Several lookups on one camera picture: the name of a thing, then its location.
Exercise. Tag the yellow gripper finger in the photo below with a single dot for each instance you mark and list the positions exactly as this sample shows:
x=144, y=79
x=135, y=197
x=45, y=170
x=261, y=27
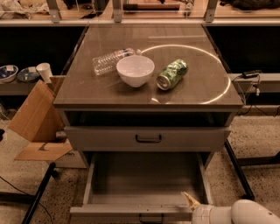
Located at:
x=193, y=203

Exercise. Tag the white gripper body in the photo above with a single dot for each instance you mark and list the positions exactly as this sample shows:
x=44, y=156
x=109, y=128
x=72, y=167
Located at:
x=200, y=215

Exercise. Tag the grey drawer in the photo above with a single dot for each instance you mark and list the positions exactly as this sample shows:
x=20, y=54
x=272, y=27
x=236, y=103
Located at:
x=143, y=187
x=147, y=139

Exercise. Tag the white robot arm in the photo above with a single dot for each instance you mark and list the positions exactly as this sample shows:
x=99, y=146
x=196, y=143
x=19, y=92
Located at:
x=243, y=211

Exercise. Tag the grey drawer cabinet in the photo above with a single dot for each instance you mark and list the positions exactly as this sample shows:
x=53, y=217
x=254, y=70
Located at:
x=205, y=97

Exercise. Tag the grey top drawer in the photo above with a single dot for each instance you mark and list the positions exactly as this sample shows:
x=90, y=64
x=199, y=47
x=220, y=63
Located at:
x=147, y=139

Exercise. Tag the green soda can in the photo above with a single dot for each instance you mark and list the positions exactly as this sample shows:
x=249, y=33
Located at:
x=170, y=76

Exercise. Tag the black power adapter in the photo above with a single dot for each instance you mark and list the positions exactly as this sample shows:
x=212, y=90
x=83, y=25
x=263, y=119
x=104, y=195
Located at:
x=251, y=74

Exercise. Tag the black stand leg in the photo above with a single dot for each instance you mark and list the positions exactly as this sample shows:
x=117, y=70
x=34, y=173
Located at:
x=36, y=198

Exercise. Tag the clear plastic water bottle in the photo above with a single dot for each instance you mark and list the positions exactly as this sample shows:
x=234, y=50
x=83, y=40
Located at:
x=107, y=63

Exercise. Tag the brown cardboard box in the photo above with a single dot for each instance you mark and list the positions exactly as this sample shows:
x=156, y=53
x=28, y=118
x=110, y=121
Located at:
x=37, y=121

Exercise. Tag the white paper cup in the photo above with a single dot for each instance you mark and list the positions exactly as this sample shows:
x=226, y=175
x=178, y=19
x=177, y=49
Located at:
x=44, y=69

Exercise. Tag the blue white bowl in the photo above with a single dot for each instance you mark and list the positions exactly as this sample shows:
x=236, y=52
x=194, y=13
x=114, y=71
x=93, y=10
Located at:
x=8, y=73

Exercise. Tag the black metal frame leg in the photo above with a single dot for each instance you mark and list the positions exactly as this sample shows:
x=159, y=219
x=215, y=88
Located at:
x=239, y=163

